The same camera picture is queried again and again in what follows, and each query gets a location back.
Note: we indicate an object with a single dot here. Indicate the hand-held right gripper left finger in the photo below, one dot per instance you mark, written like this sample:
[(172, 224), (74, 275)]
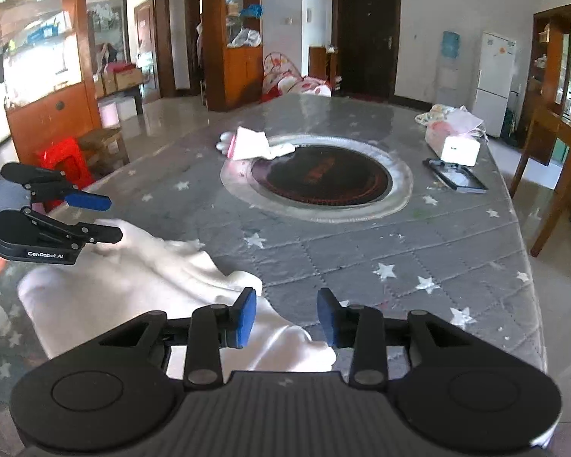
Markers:
[(246, 316)]

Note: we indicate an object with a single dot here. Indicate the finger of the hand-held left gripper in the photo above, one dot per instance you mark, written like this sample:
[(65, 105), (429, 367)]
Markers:
[(100, 234), (88, 201)]

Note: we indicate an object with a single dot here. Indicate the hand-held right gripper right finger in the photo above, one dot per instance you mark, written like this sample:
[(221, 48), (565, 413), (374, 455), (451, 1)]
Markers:
[(327, 316)]

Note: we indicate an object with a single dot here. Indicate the white sweater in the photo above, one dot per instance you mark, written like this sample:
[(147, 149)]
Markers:
[(138, 285)]

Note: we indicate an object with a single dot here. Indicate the hanging clothes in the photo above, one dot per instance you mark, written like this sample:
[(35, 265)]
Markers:
[(200, 47)]

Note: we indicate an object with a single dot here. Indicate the red plastic stool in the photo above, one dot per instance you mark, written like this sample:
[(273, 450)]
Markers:
[(64, 162)]

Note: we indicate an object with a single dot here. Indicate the wooden stool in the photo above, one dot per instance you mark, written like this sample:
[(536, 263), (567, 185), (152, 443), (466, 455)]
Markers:
[(104, 145)]

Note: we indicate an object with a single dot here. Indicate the grey star quilted table cover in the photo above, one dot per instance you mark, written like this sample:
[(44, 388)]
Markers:
[(361, 247)]

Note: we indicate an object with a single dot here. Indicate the pink storage bin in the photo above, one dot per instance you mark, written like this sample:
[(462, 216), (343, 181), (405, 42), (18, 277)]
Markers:
[(108, 115)]

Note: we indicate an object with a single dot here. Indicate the white storage bin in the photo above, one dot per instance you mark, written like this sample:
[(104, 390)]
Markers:
[(126, 108)]

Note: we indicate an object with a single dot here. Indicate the cardboard box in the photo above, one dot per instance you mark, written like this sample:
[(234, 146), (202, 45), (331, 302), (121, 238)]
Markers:
[(129, 79), (109, 84)]

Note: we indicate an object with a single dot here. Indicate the pink cloth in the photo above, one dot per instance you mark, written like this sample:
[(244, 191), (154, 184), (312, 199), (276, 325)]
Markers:
[(120, 67)]

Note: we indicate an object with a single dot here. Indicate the round black induction cooktop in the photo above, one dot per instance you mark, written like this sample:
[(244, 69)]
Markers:
[(323, 176)]

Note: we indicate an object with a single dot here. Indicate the wooden interior door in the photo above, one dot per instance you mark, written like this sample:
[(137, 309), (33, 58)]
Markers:
[(145, 43)]

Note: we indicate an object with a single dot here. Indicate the white pink tissue pack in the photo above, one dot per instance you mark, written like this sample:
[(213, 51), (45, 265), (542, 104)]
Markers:
[(250, 145)]

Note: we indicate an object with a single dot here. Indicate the wooden display cabinet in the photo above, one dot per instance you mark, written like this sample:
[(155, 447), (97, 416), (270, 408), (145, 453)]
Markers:
[(240, 81)]

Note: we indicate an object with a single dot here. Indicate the white tissue box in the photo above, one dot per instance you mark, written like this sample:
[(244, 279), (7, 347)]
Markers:
[(461, 151)]

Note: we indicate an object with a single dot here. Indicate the white plastic bag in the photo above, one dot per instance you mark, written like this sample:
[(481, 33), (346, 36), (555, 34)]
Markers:
[(243, 38)]

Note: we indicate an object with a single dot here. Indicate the floral plastic bag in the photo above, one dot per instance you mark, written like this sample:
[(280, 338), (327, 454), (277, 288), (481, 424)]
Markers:
[(433, 114)]

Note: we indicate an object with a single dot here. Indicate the pink play tent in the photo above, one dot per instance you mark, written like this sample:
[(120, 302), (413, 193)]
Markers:
[(290, 81)]

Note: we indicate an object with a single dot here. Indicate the wooden shoe cabinet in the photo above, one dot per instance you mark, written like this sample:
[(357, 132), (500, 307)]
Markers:
[(319, 69)]

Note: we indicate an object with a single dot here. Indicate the blue plastic bag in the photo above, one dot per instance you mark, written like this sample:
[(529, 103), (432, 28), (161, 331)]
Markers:
[(252, 11)]

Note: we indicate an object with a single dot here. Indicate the white water dispenser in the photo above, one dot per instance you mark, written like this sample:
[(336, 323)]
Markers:
[(448, 81)]

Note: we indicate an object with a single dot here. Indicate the dark wooden door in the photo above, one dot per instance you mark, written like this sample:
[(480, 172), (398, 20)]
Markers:
[(366, 38)]

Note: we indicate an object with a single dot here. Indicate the white refrigerator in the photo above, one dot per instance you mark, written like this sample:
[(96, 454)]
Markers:
[(495, 85)]

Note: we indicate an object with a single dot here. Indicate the wooden side table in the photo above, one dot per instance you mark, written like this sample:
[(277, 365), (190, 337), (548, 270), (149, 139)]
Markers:
[(556, 133)]

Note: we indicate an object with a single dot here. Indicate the blue water bottle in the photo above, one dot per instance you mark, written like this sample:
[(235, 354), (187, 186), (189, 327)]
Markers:
[(451, 45)]

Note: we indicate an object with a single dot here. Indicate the wooden wall cabinet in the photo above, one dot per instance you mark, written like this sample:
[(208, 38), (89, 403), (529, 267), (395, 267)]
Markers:
[(52, 114)]

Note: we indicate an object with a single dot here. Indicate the flower wall picture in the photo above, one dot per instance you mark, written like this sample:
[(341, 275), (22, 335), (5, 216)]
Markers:
[(104, 28)]

